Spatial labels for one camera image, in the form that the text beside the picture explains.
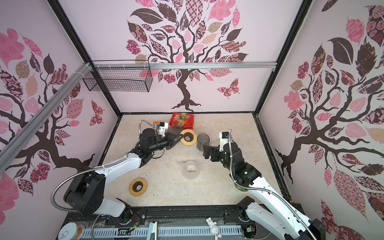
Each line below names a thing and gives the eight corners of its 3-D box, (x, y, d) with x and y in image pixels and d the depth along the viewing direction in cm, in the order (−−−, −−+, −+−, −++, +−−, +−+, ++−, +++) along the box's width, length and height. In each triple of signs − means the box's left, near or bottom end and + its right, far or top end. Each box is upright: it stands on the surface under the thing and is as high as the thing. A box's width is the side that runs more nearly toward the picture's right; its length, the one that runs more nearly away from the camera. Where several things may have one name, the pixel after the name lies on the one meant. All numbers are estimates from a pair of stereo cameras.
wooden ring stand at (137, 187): (127, 196, 82) (126, 195, 80) (132, 179, 88) (131, 177, 86) (145, 196, 82) (144, 195, 80) (148, 179, 88) (148, 177, 86)
